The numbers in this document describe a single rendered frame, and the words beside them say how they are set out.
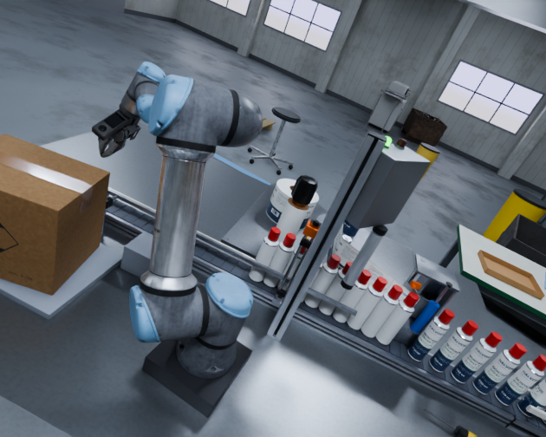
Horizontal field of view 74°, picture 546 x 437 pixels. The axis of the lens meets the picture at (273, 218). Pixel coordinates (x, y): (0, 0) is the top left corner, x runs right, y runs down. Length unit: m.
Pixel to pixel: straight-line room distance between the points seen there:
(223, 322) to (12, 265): 0.56
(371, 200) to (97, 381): 0.75
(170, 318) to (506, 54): 10.96
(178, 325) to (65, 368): 0.31
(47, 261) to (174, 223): 0.41
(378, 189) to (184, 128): 0.44
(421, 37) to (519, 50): 2.29
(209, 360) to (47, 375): 0.35
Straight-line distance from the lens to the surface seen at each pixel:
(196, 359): 0.93
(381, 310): 1.22
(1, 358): 1.04
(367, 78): 11.43
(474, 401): 1.42
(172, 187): 0.73
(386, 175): 0.85
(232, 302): 0.81
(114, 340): 1.06
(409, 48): 11.31
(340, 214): 0.91
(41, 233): 1.01
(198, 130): 0.71
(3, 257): 1.12
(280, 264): 1.19
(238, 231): 1.46
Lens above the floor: 1.66
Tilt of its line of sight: 29 degrees down
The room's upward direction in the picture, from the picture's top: 23 degrees clockwise
